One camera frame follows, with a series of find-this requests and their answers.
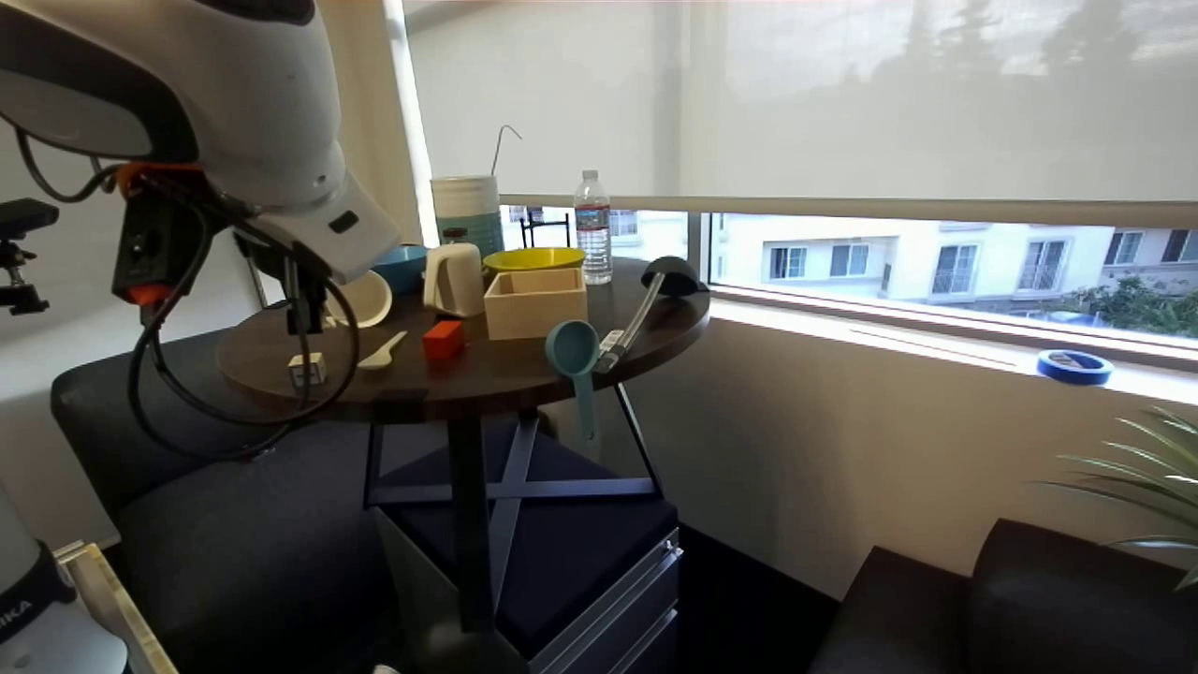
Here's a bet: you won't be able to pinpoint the yellow bowl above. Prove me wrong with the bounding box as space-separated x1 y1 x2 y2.
480 243 588 283

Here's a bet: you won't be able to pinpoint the red orange block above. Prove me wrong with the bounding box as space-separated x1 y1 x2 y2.
421 319 474 366

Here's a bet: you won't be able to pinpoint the small pale wooden cube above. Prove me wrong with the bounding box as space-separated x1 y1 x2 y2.
285 349 332 392

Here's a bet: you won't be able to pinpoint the dark grey fabric sofa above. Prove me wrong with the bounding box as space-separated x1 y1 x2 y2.
48 330 421 674

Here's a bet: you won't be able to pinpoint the blue disc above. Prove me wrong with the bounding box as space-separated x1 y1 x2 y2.
1034 344 1116 389

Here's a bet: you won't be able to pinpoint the light teal scoop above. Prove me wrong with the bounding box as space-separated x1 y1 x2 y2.
543 315 607 446

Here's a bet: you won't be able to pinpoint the white mug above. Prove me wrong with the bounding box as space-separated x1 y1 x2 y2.
421 240 491 323

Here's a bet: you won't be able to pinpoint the cream wooden box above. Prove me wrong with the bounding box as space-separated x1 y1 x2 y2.
480 265 593 344

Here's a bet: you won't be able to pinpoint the thin bent rod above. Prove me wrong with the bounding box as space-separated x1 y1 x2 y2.
486 120 528 182

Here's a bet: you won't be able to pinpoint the green spiky plant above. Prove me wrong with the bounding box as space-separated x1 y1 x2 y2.
1051 401 1198 601

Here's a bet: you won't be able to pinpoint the black head cream handle tool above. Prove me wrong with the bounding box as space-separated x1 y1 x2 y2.
593 251 716 380

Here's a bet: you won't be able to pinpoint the glass window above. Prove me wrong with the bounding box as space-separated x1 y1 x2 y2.
497 204 1198 380

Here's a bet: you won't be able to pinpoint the white teal striped container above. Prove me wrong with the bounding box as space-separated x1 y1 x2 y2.
429 173 506 258

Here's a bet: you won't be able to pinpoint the black metal table legs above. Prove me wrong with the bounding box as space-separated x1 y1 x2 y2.
361 406 667 641

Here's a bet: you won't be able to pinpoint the light wooden board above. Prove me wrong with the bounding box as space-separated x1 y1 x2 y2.
55 536 181 674

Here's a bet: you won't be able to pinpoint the white roller blind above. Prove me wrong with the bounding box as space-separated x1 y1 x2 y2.
402 0 1198 231

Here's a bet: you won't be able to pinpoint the blue plastic bowl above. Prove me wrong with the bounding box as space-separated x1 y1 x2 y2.
374 240 436 299

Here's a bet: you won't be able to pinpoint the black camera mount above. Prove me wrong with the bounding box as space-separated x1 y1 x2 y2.
0 194 64 319

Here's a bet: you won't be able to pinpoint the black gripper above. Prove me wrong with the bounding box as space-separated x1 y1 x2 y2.
250 231 339 341

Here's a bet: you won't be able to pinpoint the black leather sofa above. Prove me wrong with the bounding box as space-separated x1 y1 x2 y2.
805 512 1198 674

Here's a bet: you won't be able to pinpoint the patterned white paper cup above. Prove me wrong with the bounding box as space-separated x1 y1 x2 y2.
321 265 402 335

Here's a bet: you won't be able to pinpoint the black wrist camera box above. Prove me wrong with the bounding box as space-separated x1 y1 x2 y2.
104 173 211 319

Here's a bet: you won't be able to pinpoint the clear plastic water bottle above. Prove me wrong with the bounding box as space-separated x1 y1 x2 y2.
575 164 620 288

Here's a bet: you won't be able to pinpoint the white device with black band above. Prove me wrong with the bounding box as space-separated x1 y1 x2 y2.
0 485 132 674

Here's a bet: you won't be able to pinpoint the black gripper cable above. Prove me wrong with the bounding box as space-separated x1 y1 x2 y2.
123 184 366 436

